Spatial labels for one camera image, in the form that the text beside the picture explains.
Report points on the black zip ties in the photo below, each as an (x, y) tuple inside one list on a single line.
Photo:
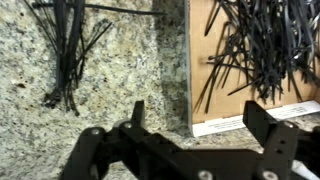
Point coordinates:
[(63, 23), (268, 42)]

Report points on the shallow cardboard box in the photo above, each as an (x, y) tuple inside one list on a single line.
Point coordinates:
[(226, 112)]

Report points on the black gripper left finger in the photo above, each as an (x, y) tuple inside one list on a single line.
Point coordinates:
[(147, 156)]

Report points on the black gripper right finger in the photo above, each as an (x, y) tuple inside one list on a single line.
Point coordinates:
[(289, 153)]

